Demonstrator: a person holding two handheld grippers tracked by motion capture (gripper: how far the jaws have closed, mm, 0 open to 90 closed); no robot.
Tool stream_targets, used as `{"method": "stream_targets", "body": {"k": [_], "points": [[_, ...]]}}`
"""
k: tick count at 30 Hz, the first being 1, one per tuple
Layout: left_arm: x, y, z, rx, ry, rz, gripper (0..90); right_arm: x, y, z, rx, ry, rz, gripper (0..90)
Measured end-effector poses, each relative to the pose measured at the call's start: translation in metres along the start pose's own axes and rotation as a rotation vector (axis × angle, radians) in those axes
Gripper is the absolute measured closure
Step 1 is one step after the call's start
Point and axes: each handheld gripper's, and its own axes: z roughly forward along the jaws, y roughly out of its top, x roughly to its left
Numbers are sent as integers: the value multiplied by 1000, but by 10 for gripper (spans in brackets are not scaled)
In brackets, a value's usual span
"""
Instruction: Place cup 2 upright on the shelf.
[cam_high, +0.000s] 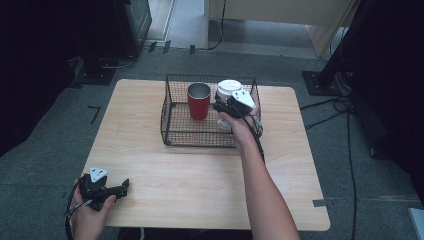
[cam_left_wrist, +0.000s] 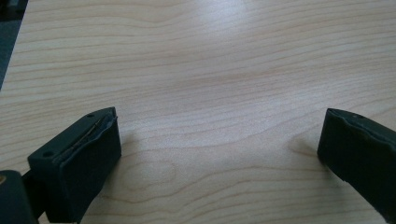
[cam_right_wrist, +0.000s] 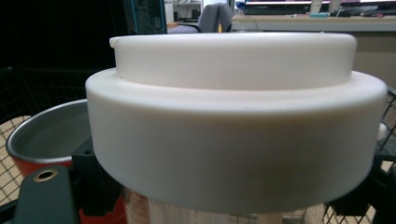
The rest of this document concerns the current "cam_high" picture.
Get long black floor cable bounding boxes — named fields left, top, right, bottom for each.
left=345, top=109, right=358, bottom=240

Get left hand-held gripper cable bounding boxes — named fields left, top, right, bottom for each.
left=64, top=181, right=95, bottom=240

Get red steel cup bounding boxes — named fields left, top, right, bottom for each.
left=186, top=81, right=212, bottom=121

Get white flat object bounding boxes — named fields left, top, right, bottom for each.
left=407, top=207, right=424, bottom=240

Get hand-held gripper cable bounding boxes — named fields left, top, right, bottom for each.
left=64, top=181, right=95, bottom=240
left=233, top=106, right=266, bottom=165

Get black metal stand with base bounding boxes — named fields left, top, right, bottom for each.
left=301, top=0, right=371, bottom=98

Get black looped floor cables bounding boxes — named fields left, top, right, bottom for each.
left=299, top=95, right=353, bottom=132

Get dark curtain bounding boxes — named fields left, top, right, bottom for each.
left=0, top=0, right=129, bottom=158
left=343, top=0, right=424, bottom=204

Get person's left hand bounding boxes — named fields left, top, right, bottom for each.
left=70, top=179, right=118, bottom=236

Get grey floor cable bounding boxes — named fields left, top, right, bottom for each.
left=99, top=54, right=138, bottom=70

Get person's right hand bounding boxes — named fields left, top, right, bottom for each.
left=218, top=95, right=263, bottom=149

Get beige cabinet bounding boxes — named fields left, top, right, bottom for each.
left=204, top=0, right=360, bottom=58

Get black stand base plate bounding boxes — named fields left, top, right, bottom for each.
left=73, top=57, right=117, bottom=86

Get black cabinet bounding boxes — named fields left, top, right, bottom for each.
left=114, top=0, right=153, bottom=58

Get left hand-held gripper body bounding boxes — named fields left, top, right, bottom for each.
left=78, top=166, right=114, bottom=212

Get right hand-held gripper cable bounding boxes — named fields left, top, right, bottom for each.
left=233, top=106, right=266, bottom=165

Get black hanging cable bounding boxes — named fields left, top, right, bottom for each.
left=207, top=0, right=228, bottom=52

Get white paper cup with lid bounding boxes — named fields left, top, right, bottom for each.
left=215, top=79, right=245, bottom=132

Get black wire mesh basket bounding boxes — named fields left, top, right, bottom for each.
left=159, top=73, right=262, bottom=149

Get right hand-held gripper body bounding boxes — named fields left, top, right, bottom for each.
left=226, top=89, right=257, bottom=120

